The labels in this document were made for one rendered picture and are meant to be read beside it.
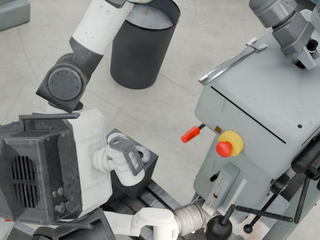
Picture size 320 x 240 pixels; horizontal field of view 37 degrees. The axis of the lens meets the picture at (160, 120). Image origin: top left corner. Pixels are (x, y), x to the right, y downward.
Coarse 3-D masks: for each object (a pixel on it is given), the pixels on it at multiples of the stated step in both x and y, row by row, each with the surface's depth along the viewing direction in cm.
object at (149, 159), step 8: (112, 136) 190; (120, 136) 191; (128, 136) 193; (136, 144) 191; (144, 152) 188; (152, 152) 190; (144, 160) 185; (152, 160) 188; (144, 168) 184; (152, 168) 192; (112, 176) 194; (144, 176) 187; (112, 184) 198; (120, 184) 194; (136, 184) 188; (144, 184) 196; (128, 192) 195; (136, 192) 192
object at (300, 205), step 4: (308, 180) 131; (304, 184) 130; (308, 184) 130; (304, 188) 129; (304, 192) 128; (300, 196) 128; (304, 196) 127; (300, 200) 126; (304, 200) 127; (300, 204) 125; (300, 208) 124; (296, 212) 124; (300, 212) 124; (296, 216) 123; (296, 220) 121
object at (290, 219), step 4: (236, 208) 120; (240, 208) 120; (244, 208) 121; (248, 208) 121; (248, 212) 121; (252, 212) 121; (256, 212) 121; (260, 212) 121; (264, 212) 121; (268, 212) 121; (264, 216) 121; (268, 216) 121; (272, 216) 121; (276, 216) 121; (280, 216) 121; (284, 216) 122; (284, 220) 121; (288, 220) 121; (292, 220) 121
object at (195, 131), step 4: (200, 124) 120; (204, 124) 120; (192, 128) 118; (196, 128) 118; (200, 128) 119; (188, 132) 117; (192, 132) 117; (196, 132) 118; (184, 136) 116; (188, 136) 116; (192, 136) 117; (184, 140) 116; (188, 140) 116
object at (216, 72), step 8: (256, 40) 117; (248, 48) 113; (256, 48) 114; (264, 48) 115; (240, 56) 110; (224, 64) 107; (232, 64) 108; (216, 72) 105; (200, 80) 102; (208, 80) 102
